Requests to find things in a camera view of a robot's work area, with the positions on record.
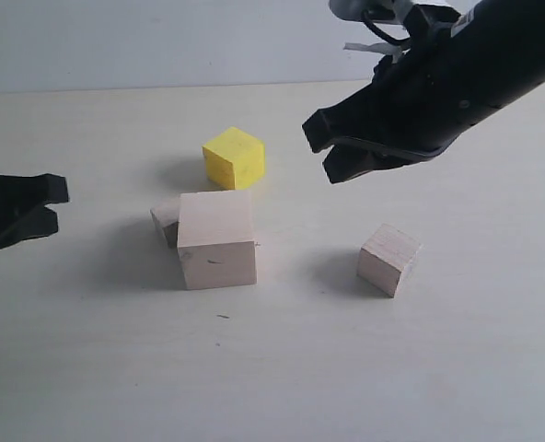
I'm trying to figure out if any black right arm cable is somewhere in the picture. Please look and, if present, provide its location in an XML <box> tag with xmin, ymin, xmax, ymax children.
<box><xmin>362</xmin><ymin>11</ymin><xmax>414</xmax><ymax>50</ymax></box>

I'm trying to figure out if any yellow foam cube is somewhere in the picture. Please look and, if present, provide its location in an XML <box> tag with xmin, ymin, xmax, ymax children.
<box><xmin>202</xmin><ymin>126</ymin><xmax>266</xmax><ymax>190</ymax></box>

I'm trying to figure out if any medium wooden cube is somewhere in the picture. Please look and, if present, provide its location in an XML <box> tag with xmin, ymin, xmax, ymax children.
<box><xmin>356</xmin><ymin>224</ymin><xmax>423</xmax><ymax>298</ymax></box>

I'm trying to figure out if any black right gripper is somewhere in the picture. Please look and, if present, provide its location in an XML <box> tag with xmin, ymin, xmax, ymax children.
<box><xmin>302</xmin><ymin>1</ymin><xmax>545</xmax><ymax>184</ymax></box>

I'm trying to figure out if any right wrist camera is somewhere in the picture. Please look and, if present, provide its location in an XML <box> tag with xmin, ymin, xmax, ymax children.
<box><xmin>328</xmin><ymin>0</ymin><xmax>398</xmax><ymax>24</ymax></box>

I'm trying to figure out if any small wooden cube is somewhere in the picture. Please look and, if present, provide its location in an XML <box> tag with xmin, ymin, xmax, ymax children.
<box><xmin>150</xmin><ymin>196</ymin><xmax>180</xmax><ymax>249</ymax></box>

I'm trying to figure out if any large wooden cube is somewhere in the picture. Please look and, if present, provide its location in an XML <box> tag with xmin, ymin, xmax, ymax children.
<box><xmin>177</xmin><ymin>190</ymin><xmax>257</xmax><ymax>290</ymax></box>

